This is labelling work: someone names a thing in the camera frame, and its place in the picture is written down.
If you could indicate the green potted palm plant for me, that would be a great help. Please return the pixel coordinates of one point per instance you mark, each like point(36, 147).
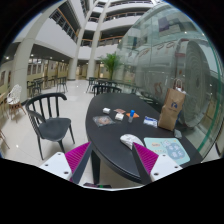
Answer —
point(112, 62)

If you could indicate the small white box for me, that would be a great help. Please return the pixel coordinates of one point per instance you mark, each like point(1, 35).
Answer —
point(106, 110)

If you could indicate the clear plastic packet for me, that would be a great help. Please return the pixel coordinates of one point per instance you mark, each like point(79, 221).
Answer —
point(101, 121)

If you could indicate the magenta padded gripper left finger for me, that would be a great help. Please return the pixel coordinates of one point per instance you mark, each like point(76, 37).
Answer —
point(70, 165)

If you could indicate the brown paper bag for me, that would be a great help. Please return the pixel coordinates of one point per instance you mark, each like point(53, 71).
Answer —
point(172, 107)

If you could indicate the black oval table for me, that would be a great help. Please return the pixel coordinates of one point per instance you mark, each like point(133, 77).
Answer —
point(105, 140)

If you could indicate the brown card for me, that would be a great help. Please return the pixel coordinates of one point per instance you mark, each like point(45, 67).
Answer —
point(120, 111)

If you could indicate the white ornate chair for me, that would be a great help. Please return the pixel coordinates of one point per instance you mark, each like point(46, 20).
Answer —
point(13, 100)

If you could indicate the black wooden chair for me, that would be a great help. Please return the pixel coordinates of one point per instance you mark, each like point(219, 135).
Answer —
point(43, 112)

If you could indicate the white tissue packet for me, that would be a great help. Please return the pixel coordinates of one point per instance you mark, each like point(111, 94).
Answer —
point(119, 116)

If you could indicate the white computer mouse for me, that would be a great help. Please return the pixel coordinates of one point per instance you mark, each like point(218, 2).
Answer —
point(129, 140)

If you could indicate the white blue wrapped packet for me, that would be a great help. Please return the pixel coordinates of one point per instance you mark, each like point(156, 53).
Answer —
point(150, 121)

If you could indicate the orange card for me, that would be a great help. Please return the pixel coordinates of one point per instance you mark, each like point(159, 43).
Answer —
point(134, 115)

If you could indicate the small bottle with blue cap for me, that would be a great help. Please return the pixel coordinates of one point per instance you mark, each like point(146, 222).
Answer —
point(130, 117)

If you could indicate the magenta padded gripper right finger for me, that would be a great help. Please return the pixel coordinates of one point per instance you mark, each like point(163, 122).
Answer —
point(151, 166)

